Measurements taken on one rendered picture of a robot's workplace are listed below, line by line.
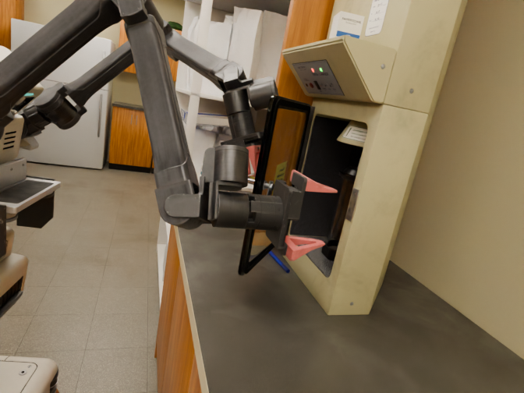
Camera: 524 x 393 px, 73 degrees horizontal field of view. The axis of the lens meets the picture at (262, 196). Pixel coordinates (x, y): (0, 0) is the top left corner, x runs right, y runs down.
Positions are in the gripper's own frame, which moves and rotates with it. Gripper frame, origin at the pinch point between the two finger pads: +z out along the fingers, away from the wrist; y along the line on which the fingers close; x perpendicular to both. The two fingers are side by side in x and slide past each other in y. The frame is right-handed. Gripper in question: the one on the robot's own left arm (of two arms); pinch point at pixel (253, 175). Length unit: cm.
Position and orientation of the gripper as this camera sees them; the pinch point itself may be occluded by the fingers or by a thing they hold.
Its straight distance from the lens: 84.3
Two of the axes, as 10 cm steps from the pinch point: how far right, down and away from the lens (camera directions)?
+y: -9.1, 1.8, 3.8
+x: -3.6, 1.6, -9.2
